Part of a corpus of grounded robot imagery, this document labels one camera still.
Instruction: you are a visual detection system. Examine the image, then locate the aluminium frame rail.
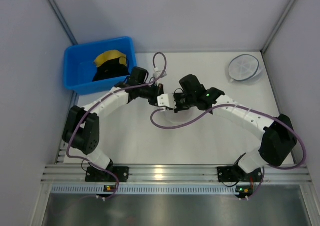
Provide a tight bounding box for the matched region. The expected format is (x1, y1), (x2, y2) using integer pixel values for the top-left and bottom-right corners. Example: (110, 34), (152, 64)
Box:
(41, 164), (312, 185)

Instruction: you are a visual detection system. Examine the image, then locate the yellow garment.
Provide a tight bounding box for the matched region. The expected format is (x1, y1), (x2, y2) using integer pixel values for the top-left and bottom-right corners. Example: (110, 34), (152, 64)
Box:
(93, 50), (128, 68)

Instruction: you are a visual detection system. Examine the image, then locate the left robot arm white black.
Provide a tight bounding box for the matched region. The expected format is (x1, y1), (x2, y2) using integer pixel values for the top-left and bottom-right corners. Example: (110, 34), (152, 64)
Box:
(62, 67), (166, 171)

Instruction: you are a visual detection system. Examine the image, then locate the black garment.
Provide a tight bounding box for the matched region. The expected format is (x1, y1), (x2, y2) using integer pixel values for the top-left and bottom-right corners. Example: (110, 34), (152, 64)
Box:
(92, 57), (130, 82)

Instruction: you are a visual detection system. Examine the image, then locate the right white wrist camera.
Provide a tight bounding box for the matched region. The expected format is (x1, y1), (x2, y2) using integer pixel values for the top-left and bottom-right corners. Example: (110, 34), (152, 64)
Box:
(157, 93), (177, 112)

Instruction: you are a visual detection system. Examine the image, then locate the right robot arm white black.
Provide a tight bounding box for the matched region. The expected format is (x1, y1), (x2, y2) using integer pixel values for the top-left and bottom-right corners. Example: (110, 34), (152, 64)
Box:
(173, 74), (298, 175)

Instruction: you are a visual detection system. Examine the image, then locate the slotted grey cable duct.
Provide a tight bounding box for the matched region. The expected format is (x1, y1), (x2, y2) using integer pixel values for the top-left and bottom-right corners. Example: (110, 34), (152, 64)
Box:
(51, 184), (252, 195)

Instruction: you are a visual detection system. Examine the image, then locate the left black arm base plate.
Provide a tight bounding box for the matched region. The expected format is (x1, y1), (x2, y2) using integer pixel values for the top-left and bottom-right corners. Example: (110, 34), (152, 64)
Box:
(85, 166), (129, 183)

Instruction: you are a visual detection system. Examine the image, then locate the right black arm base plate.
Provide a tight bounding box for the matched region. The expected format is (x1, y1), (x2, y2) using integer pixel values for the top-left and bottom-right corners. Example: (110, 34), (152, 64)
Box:
(217, 165), (263, 183)

